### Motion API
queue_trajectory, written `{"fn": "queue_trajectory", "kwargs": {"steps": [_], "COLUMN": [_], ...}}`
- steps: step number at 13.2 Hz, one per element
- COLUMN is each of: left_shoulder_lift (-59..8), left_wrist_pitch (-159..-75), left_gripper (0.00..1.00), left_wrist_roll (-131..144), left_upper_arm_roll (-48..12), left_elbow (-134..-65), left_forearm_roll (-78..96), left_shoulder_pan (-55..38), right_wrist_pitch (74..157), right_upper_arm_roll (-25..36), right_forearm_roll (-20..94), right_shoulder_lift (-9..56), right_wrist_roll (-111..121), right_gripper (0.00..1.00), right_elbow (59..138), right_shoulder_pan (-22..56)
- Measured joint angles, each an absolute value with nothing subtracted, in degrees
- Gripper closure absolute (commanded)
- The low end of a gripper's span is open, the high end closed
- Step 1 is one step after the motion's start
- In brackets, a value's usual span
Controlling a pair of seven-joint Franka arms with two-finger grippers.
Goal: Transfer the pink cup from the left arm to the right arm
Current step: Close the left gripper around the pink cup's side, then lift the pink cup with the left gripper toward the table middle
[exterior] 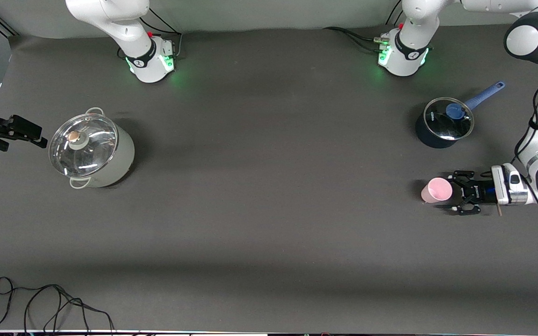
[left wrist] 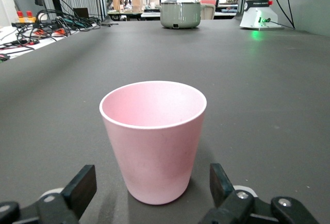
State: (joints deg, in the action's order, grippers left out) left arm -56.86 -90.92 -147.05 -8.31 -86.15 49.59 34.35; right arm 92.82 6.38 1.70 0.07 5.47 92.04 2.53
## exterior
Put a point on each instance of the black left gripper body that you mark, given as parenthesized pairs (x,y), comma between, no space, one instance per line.
(480,192)

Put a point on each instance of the pink plastic cup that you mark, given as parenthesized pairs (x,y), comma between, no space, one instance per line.
(437,190)

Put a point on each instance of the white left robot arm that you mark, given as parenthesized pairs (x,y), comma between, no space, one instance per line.
(404,65)

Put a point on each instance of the glass lid with blue knob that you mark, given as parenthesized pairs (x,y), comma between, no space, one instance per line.
(442,123)

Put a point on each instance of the dark grey table mat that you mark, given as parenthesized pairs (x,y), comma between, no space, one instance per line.
(269,210)

